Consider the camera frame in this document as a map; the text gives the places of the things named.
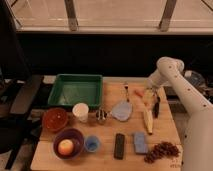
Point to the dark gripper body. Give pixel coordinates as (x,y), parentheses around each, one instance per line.
(150,93)

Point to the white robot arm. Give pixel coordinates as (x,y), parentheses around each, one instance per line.
(198,142)

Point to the small metal cup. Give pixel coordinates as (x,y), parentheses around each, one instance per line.
(101,116)

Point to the white paper cup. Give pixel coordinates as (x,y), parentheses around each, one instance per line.
(81,111)

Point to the small blue cup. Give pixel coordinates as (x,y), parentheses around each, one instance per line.
(91,143)

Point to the light blue cloth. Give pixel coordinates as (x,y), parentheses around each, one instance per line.
(122,111)

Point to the grey bowl on side table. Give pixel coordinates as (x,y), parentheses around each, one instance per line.
(194,78)

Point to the blue sponge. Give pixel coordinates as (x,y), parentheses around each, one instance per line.
(139,143)

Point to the bunch of red grapes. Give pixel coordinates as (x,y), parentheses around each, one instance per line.
(160,150)

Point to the black remote control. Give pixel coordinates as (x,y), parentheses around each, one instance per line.
(119,146)

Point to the green plastic tray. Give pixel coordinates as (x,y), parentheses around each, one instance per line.
(70,89)

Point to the purple bowl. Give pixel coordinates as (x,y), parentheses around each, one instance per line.
(75,136)

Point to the red bowl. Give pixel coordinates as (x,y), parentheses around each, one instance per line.
(54,119)

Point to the yellow apple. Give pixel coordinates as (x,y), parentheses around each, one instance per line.
(65,147)

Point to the black office chair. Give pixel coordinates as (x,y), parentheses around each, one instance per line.
(16,127)

